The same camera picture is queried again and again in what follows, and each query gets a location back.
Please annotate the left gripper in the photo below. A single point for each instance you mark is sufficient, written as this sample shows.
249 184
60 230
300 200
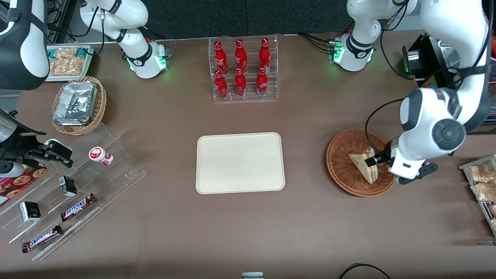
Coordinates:
384 155

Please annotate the clear acrylic stepped stand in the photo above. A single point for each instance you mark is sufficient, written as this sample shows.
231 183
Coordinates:
116 170

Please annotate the grey tray with snack packs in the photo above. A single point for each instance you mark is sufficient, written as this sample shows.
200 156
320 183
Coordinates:
465 167

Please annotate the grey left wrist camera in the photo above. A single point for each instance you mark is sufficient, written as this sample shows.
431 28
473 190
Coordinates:
424 170

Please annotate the brown snickers bar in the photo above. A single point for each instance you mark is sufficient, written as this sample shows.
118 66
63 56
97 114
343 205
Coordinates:
77 207
42 238

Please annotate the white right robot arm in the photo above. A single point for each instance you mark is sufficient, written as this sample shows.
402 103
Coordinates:
131 15

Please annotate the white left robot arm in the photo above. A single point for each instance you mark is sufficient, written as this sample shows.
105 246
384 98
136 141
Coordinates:
453 23

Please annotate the small black and white carton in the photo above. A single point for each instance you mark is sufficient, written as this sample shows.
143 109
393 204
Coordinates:
30 211

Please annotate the red cola bottle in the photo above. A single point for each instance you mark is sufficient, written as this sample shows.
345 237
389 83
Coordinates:
265 56
240 57
262 83
220 58
240 84
221 86

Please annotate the white tray with snacks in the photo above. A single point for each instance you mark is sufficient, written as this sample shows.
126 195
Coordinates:
90 58

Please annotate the light tan wicker basket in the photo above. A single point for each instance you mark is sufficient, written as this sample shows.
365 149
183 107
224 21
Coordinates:
100 104

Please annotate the black food warmer cabinet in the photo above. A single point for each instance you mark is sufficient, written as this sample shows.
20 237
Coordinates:
430 50

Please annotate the cream plastic tray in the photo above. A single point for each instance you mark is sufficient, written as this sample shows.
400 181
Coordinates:
240 162

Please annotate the red and white yoghurt bottle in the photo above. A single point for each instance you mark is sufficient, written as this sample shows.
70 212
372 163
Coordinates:
100 155

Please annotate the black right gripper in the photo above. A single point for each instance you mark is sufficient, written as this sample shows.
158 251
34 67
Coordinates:
24 145

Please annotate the brown wicker basket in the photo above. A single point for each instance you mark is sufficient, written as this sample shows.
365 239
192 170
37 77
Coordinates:
341 170

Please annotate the clear acrylic bottle rack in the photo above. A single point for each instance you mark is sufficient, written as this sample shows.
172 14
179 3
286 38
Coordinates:
250 91

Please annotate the triangle sandwich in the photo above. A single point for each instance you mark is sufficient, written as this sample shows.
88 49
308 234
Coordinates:
361 162

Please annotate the silver foil packet stack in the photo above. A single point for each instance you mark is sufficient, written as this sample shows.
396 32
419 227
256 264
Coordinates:
75 102

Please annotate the clear pack of crackers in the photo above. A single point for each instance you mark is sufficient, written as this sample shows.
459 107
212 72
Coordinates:
64 52
482 170
66 66
484 192

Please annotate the small grey object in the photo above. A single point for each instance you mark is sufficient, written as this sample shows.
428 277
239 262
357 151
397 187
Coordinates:
252 276

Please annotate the red cookie box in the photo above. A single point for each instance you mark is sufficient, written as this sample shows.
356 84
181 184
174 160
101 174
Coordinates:
21 182

